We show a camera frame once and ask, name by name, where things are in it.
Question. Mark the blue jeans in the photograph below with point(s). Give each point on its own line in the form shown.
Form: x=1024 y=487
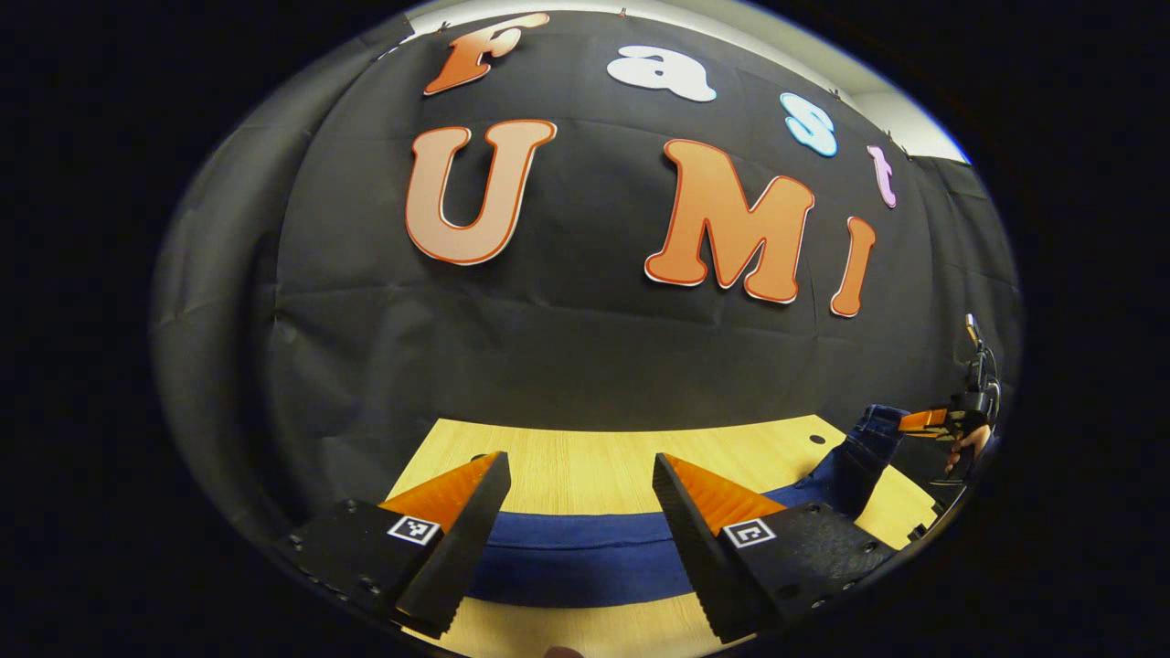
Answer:
x=585 y=557

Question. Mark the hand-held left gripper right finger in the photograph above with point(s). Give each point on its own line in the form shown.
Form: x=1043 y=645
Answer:
x=695 y=548

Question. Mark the black backdrop cloth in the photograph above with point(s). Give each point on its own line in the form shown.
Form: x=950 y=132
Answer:
x=548 y=366

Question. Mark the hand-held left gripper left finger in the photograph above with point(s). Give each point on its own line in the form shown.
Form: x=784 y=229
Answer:
x=471 y=539

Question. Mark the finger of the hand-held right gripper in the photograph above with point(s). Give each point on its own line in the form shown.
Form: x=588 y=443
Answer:
x=923 y=420

